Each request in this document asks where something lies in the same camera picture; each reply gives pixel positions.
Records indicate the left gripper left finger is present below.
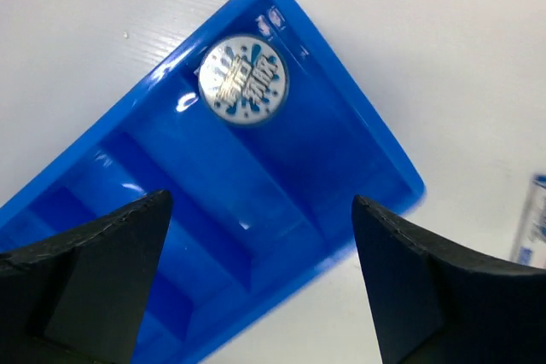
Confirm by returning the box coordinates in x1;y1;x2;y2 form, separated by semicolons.
1;190;173;363

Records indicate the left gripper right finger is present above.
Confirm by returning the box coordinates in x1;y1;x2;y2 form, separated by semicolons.
351;196;545;363

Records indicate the blue cleaning gel jar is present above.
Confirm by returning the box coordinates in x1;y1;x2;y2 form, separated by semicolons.
197;34;290;127

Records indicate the blue plastic divided tray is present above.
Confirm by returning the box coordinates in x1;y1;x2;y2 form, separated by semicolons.
1;0;425;363

